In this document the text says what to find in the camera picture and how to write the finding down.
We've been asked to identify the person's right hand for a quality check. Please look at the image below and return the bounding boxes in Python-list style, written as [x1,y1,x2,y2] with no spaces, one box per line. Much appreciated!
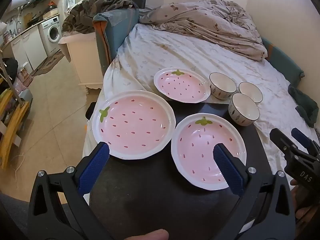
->
[290,179,313,222]

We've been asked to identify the yellow wooden rack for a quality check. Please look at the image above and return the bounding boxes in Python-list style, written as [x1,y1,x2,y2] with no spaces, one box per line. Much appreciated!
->
[0,89,31,171]

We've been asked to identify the white nightstand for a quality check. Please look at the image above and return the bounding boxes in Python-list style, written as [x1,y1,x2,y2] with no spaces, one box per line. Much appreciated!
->
[58,31,106,96]

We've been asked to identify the white kitchen cabinets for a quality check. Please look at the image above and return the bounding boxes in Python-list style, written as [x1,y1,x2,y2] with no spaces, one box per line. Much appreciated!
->
[9,25,48,71]

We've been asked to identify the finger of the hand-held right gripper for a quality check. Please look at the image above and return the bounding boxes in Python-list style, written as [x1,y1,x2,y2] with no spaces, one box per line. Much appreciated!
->
[291,127,320,155]
[269,128,304,160]

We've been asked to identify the white leaf-print bowl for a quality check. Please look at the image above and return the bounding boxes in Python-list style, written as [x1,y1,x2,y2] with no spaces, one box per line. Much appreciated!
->
[238,82,263,103]
[209,72,237,101]
[228,93,260,127]

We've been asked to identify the camouflage garment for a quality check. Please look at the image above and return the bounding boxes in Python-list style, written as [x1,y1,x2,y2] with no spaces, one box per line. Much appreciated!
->
[62,0,137,34]

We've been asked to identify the brown patterned rug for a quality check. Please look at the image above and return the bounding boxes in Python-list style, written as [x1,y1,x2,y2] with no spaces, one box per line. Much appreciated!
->
[30,49,67,77]

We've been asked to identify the dark brown board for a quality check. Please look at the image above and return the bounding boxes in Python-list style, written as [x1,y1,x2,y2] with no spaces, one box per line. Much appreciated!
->
[86,96,273,240]

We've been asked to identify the large pink strawberry plate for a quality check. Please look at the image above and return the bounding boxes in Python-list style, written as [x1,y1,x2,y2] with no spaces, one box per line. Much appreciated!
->
[92,90,177,160]

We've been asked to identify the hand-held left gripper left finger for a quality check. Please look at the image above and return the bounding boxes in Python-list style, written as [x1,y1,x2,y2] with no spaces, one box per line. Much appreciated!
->
[27,141,118,240]

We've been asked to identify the teal padded bed frame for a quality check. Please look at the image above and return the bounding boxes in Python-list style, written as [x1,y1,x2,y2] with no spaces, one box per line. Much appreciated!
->
[92,7,306,86]

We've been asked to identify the beige printed blanket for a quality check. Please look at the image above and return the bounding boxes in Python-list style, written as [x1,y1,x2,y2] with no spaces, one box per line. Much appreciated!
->
[139,0,268,61]

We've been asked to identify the small pink strawberry plate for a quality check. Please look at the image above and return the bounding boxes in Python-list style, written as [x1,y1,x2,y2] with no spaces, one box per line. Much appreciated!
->
[171,113,247,191]
[153,68,211,103]

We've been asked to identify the grey stool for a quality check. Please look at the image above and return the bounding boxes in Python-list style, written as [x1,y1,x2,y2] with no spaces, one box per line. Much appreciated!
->
[18,89,33,106]

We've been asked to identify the white string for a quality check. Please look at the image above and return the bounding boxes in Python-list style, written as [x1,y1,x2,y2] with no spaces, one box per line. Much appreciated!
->
[13,154,26,178]

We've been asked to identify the pink printed box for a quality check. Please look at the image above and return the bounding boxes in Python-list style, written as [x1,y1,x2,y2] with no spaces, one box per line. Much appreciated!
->
[17,65,35,86]

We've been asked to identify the person's left hand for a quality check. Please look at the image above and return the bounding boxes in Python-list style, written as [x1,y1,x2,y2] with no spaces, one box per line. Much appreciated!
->
[122,229,170,240]

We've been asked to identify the white washing machine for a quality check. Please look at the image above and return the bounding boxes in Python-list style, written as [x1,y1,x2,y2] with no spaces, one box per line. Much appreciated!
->
[40,16,63,56]

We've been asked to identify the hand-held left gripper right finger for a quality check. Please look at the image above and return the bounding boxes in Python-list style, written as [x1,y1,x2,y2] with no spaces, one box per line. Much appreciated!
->
[212,144,297,240]

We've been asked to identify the dark green cloth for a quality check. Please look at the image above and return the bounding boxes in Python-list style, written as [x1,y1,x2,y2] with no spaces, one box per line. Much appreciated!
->
[287,84,319,128]

